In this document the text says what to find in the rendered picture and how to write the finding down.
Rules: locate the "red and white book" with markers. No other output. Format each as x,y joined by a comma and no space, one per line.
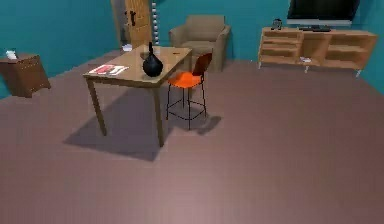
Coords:
109,69

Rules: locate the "orange chair with black legs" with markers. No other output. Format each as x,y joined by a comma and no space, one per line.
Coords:
186,80

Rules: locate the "black round vase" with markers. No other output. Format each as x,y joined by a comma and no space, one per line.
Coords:
152,65

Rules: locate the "light wooden table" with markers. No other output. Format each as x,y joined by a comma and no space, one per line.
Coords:
136,75

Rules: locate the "beige armchair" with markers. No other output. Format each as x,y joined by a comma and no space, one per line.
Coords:
203,38

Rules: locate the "white beaded floor lamp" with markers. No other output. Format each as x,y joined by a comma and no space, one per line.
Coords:
155,20

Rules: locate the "wooden room door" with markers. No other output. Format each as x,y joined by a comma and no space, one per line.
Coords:
140,20

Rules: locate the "small dark ornament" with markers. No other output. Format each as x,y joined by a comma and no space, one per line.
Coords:
276,24

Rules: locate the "small white object on shelf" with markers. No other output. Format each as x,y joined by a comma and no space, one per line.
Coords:
304,60

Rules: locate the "light wooden shelf unit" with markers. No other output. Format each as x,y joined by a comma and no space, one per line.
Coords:
316,48

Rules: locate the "black remote control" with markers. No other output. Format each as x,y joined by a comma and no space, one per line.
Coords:
316,29

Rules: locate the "black television set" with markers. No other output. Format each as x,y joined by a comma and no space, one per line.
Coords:
321,10

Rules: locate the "dark brown side cabinet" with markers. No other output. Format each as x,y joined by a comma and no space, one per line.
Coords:
23,75

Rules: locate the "white tissue box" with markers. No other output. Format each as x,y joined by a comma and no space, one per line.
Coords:
11,55

